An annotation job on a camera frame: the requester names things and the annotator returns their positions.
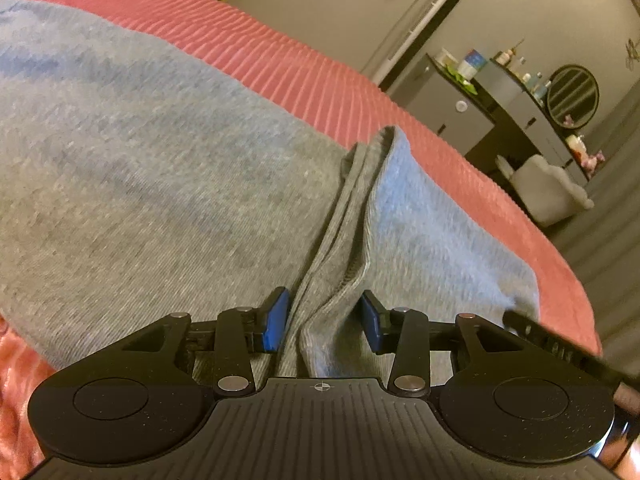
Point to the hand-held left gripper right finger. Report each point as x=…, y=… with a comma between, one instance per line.
x=372, y=325

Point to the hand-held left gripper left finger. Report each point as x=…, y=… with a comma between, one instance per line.
x=275, y=321

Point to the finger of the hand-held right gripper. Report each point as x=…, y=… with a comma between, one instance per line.
x=565, y=347

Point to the grey pants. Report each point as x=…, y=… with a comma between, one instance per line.
x=150, y=185

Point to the grey curtain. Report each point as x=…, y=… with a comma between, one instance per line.
x=610, y=240

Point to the white shell-back chair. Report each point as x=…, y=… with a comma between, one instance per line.
x=547, y=192

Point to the pink plush toy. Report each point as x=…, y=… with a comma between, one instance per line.
x=594, y=161

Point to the grey drawer cabinet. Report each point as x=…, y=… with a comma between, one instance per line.
x=445, y=110

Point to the grey vanity desk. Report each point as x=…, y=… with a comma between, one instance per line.
x=535, y=115

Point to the pink ribbed blanket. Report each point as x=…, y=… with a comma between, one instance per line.
x=310, y=75

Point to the round black-framed mirror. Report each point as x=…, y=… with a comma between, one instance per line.
x=573, y=95

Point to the blue cosmetic bottle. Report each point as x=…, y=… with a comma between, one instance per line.
x=544, y=91
x=535, y=85

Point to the green packet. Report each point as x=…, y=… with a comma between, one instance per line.
x=462, y=80

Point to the blue and white container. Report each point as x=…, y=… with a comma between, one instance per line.
x=472, y=64

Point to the white cosmetic bottle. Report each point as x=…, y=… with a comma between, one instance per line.
x=520, y=66

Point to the reed diffuser bottle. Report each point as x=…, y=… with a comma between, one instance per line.
x=505, y=57

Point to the white and black tower fan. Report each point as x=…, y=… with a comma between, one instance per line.
x=415, y=30

